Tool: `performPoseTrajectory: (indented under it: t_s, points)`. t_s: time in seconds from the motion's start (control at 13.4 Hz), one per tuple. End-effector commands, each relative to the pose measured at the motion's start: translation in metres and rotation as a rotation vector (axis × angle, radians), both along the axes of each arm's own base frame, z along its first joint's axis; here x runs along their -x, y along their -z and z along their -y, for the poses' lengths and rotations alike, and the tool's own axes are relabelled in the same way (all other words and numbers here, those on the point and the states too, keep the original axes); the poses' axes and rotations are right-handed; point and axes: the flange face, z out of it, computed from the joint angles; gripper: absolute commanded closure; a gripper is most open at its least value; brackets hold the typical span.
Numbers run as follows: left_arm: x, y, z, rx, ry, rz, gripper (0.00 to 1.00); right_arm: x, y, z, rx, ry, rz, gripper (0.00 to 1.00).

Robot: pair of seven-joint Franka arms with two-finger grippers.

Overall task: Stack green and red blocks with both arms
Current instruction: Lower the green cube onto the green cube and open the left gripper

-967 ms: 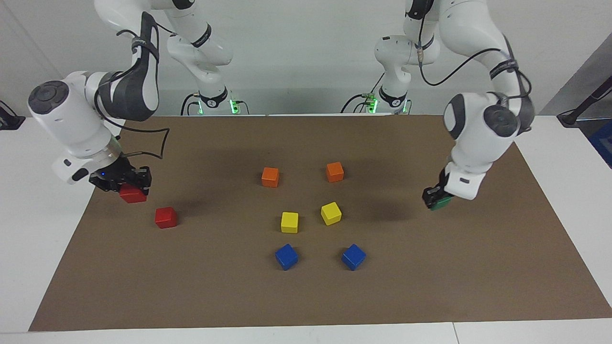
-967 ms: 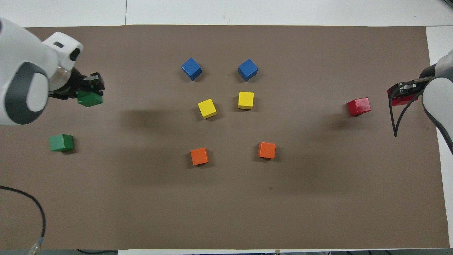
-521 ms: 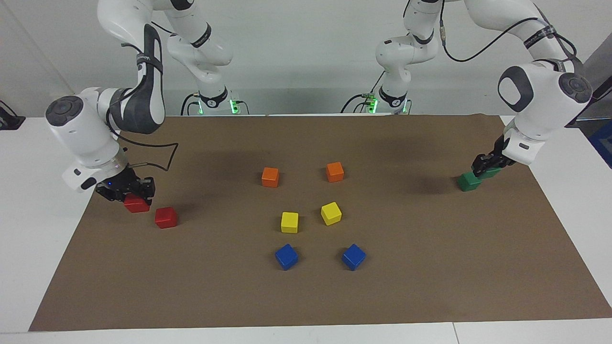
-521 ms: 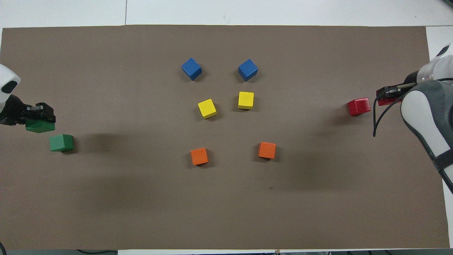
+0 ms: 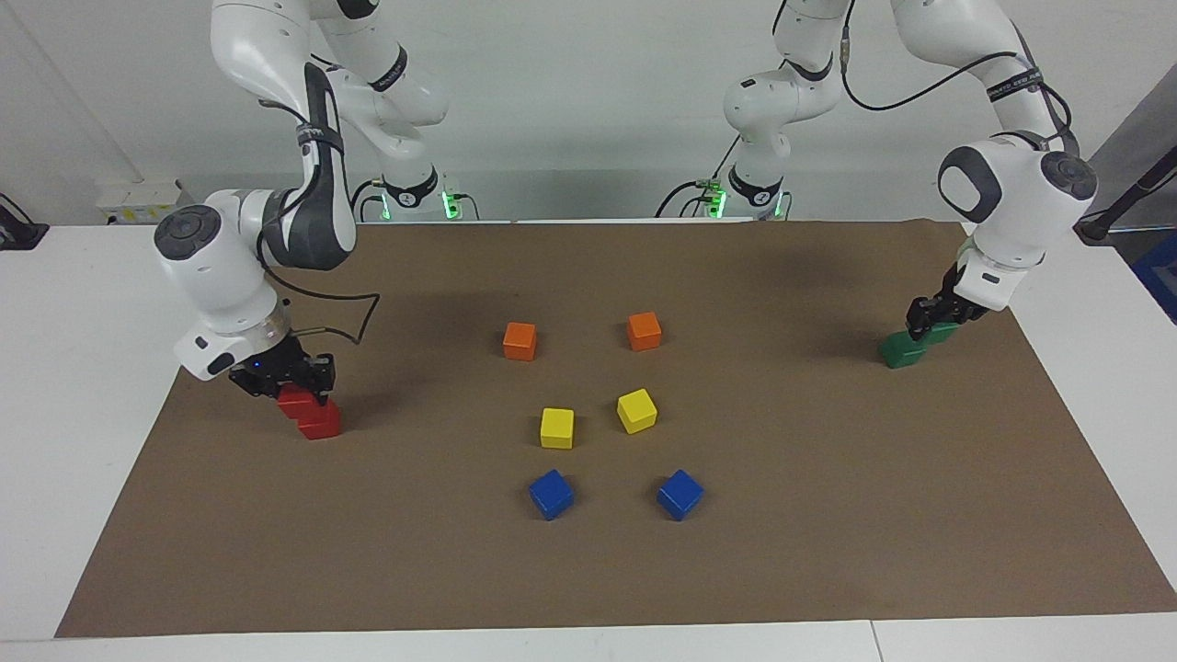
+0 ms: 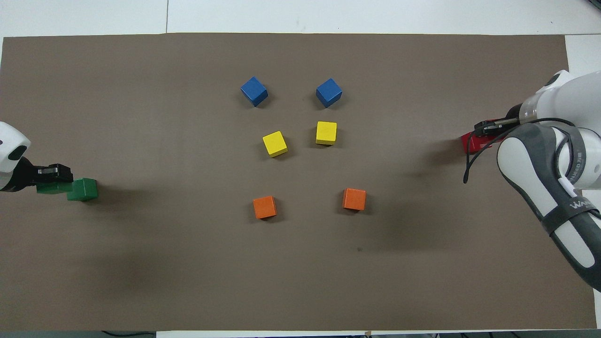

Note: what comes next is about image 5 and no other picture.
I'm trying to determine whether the red wooden cube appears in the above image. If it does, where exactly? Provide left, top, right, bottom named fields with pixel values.
left=298, top=403, right=342, bottom=440
left=278, top=384, right=323, bottom=419

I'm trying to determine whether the brown table mat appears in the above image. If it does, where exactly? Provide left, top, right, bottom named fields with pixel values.
left=55, top=221, right=1177, bottom=638

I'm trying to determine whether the black tripod stand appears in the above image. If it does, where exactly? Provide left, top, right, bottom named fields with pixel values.
left=1071, top=145, right=1177, bottom=245

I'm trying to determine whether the blue crate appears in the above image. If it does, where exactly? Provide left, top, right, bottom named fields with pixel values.
left=1129, top=230, right=1177, bottom=325

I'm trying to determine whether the blue wooden cube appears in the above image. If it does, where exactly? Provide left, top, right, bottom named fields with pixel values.
left=529, top=469, right=576, bottom=521
left=657, top=469, right=704, bottom=521

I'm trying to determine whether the black clamp foot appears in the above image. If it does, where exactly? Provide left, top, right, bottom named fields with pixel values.
left=0, top=191, right=49, bottom=251

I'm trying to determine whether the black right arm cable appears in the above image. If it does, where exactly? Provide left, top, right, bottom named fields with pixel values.
left=257, top=248, right=382, bottom=347

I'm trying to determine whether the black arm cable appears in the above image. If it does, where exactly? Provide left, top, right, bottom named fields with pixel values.
left=840, top=23, right=1077, bottom=154
left=257, top=248, right=382, bottom=347

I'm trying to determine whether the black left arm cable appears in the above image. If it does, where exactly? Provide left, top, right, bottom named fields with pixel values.
left=840, top=23, right=1077, bottom=154

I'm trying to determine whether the white wall power strip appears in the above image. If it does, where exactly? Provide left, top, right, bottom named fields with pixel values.
left=97, top=179, right=185, bottom=226

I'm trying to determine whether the black left base cable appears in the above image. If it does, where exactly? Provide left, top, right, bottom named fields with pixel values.
left=655, top=136, right=741, bottom=220

